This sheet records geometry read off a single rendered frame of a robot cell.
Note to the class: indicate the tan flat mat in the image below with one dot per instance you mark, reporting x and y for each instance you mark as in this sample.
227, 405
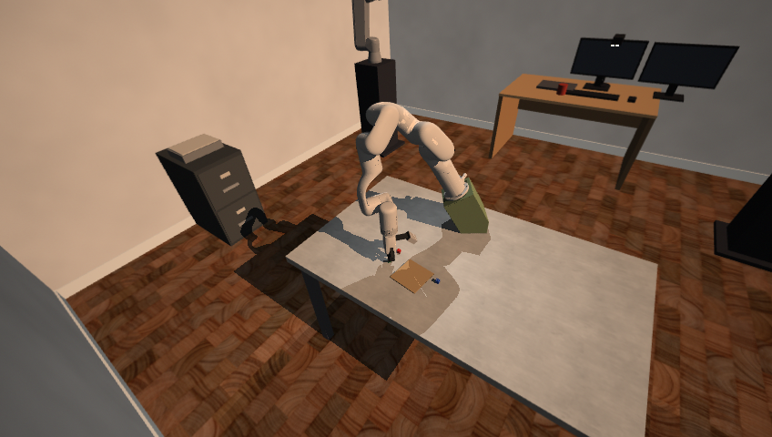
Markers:
412, 276

